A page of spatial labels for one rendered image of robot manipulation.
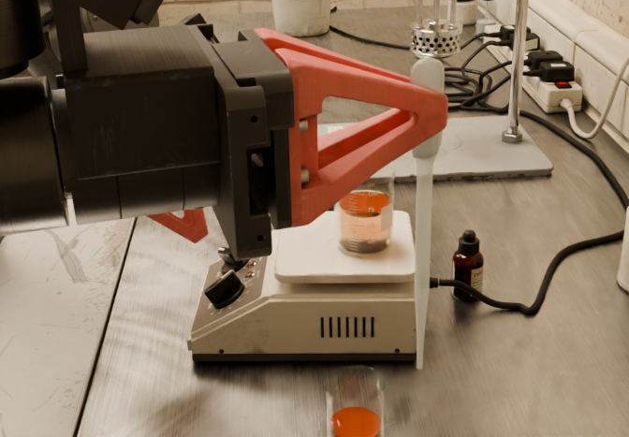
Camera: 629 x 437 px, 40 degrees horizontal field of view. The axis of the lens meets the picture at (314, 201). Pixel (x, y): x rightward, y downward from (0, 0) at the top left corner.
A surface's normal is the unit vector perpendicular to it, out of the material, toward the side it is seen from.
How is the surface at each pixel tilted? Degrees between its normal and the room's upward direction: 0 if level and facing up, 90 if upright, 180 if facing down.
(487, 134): 0
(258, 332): 90
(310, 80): 90
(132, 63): 1
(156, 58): 1
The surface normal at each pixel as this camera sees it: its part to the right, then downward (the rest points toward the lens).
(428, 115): 0.44, 0.38
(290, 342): -0.04, 0.43
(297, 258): -0.03, -0.90
